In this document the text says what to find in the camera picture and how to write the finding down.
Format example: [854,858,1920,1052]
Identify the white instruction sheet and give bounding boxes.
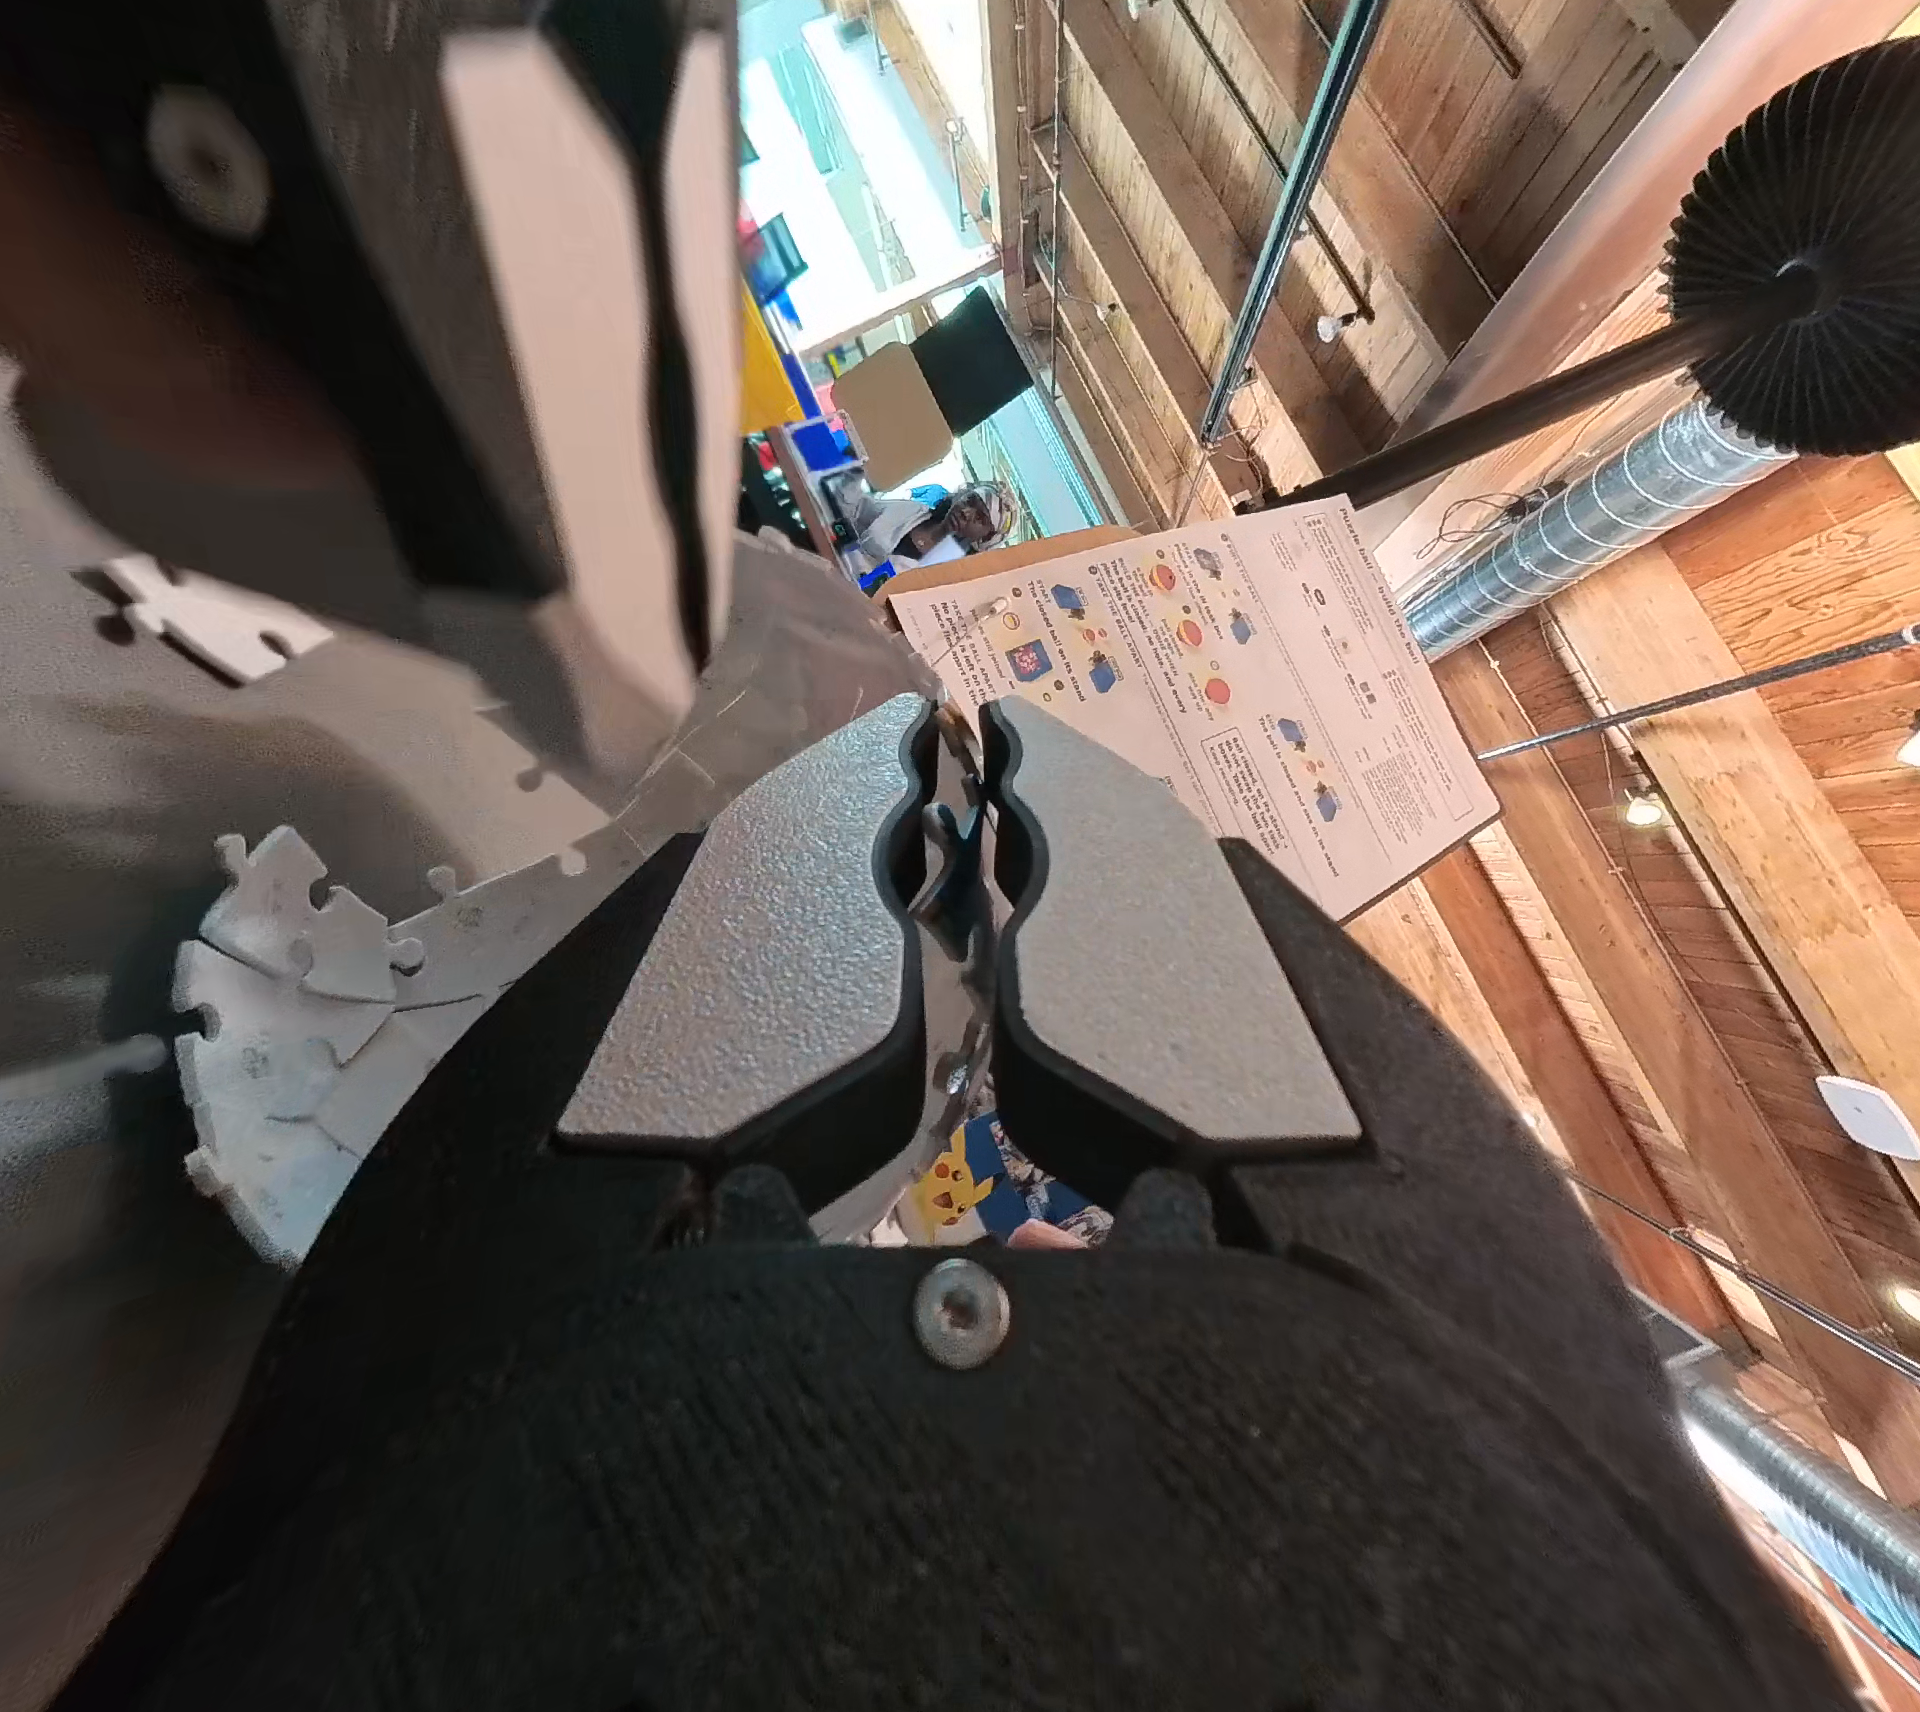
[889,495,1503,927]

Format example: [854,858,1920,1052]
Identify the black table lamp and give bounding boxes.
[1266,36,1920,512]

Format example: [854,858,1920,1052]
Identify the partly built puzzle ball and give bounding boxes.
[169,527,1000,1272]

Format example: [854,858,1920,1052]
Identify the person's left hand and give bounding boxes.
[0,99,380,472]

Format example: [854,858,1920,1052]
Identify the silver ventilation duct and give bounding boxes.
[1681,1383,1920,1594]
[1403,393,1795,664]

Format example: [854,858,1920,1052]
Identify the black square panel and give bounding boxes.
[907,287,1038,441]

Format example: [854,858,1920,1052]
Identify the yellow plastic bin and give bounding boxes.
[742,287,804,437]

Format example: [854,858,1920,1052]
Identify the tan square panel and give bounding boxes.
[829,342,958,492]

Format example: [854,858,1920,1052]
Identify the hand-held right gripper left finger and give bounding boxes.
[555,692,945,1217]

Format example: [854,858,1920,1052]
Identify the colourful puzzle box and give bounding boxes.
[907,1118,1120,1251]

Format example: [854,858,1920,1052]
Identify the white ceiling device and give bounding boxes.
[1814,1075,1920,1162]

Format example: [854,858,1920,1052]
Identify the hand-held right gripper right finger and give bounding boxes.
[975,692,1368,1217]

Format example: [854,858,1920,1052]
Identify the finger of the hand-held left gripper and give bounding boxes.
[439,20,711,759]
[642,29,749,682]

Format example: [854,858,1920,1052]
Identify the blue storage bins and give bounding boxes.
[781,363,859,484]

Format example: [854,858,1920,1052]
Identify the metal ceiling rail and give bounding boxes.
[1200,0,1472,447]

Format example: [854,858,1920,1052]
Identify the thin steel tension rod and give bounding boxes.
[1477,624,1920,762]
[1561,1173,1920,1385]

